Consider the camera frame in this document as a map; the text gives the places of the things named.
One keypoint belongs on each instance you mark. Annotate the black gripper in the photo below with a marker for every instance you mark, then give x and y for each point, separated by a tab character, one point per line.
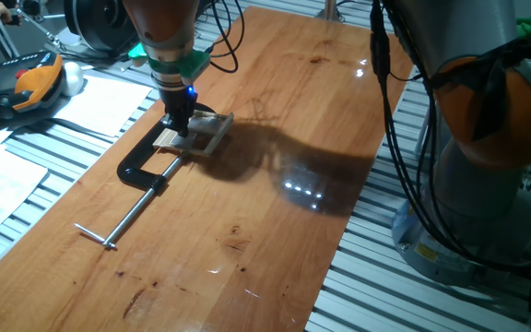
178	103

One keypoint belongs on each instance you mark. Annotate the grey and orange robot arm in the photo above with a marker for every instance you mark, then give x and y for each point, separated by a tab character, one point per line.
477	207

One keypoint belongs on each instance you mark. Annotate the person's bare hand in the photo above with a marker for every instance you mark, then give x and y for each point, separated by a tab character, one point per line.
2	11

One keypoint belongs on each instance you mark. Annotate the black metal C-clamp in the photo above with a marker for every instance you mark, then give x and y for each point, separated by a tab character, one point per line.
129	173

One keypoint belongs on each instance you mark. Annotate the white paper sheet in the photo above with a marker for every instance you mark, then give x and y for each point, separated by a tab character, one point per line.
104	103
3	193

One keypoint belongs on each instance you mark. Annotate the white computer mouse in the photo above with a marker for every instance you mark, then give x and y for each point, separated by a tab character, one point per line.
73	78

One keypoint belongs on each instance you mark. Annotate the glossy wooden board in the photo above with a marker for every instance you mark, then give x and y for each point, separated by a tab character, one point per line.
247	230

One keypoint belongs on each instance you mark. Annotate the black filament spool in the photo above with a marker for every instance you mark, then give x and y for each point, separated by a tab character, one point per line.
99	23

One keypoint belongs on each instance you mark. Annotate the orange and black teach pendant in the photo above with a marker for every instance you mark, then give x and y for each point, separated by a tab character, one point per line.
30	83

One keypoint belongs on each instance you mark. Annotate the miniature wooden window frame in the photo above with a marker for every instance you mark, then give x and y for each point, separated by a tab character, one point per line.
219	131

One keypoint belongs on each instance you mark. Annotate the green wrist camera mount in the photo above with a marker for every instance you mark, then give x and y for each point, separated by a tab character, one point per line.
196	62

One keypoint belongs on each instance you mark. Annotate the wooden frame post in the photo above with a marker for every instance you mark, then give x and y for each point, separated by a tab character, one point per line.
330	9

